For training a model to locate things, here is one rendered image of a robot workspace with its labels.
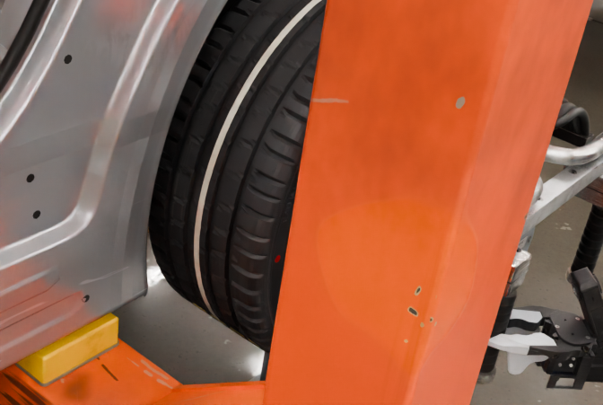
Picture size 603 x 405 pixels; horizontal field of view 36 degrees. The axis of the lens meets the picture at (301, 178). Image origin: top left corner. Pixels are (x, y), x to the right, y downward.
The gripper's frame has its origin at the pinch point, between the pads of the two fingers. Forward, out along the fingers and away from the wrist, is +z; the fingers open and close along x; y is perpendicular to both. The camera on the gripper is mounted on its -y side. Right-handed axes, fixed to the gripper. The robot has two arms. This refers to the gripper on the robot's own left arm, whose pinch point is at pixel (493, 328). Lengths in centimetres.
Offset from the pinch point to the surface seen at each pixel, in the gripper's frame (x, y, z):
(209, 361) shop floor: 86, 83, 30
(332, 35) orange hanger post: -26, -50, 33
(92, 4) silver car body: 9, -37, 55
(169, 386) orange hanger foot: 2.3, 15.0, 42.6
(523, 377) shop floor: 85, 83, -53
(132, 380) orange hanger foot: 3, 15, 48
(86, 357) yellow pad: 6, 14, 54
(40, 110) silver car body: 3, -26, 60
